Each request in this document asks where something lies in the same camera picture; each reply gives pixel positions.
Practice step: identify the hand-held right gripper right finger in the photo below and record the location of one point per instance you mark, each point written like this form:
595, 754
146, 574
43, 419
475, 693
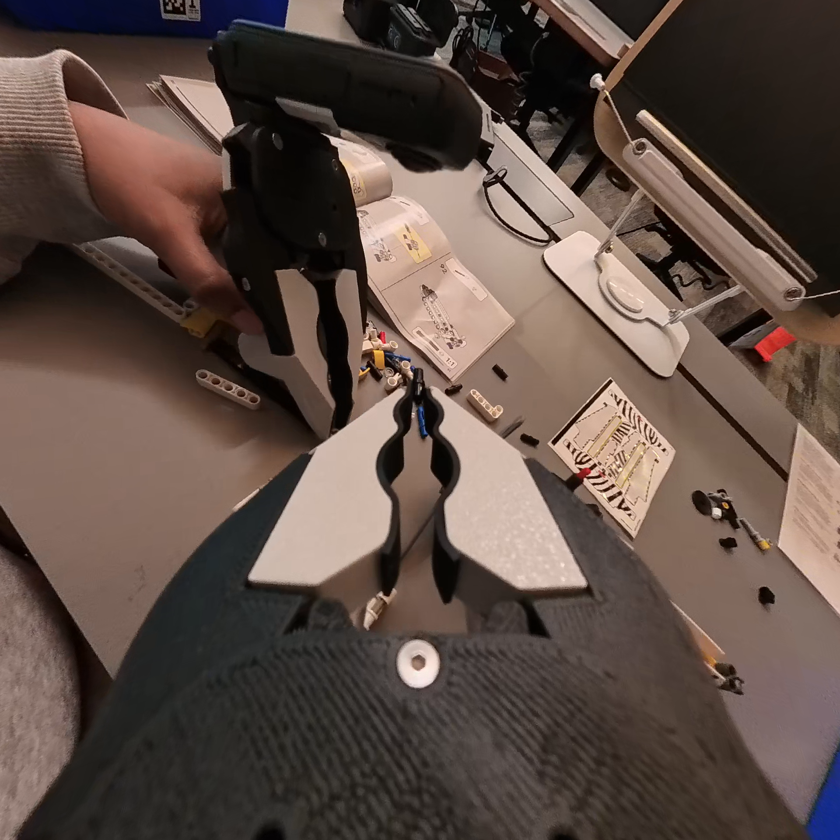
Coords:
512, 525

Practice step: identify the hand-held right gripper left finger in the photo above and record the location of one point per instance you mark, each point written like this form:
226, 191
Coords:
321, 525

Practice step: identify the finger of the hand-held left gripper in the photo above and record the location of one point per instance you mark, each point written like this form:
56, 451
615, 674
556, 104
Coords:
302, 367
354, 315

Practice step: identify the zebra-striped lego aeroplane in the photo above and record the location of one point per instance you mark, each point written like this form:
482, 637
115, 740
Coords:
725, 679

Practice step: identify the person's left forearm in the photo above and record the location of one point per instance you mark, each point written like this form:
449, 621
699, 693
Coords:
39, 151

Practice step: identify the short white lego beam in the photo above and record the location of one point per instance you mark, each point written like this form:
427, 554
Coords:
226, 388

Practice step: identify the lego instruction booklet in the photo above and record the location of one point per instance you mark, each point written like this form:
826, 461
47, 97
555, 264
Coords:
426, 282

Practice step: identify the small white lego connector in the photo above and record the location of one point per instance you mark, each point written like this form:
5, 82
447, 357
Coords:
379, 607

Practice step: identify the yellow lego panel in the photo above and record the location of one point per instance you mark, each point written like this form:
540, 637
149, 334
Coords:
199, 321

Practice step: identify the white bent lego beam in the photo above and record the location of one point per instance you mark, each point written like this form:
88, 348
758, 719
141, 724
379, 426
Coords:
485, 405

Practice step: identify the blue lego pin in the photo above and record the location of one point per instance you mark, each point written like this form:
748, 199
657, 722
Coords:
422, 420

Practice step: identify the long white lego beam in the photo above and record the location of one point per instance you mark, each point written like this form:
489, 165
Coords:
131, 279

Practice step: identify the black grey lego subassembly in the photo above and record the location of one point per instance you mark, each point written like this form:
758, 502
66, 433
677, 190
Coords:
722, 505

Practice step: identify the grey yellow lego connector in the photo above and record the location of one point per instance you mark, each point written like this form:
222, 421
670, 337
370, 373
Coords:
754, 535

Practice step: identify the person's left hand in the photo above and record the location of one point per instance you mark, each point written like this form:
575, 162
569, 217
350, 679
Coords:
157, 197

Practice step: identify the zebra-striped sticker sheet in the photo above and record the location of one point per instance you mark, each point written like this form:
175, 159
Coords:
617, 453

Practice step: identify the black battery charger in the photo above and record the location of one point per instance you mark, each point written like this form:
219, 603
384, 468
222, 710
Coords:
400, 29

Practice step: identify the white printed paper sheet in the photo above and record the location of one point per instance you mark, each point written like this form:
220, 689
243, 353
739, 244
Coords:
814, 518

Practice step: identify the red orange object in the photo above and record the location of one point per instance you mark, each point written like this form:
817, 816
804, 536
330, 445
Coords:
775, 344

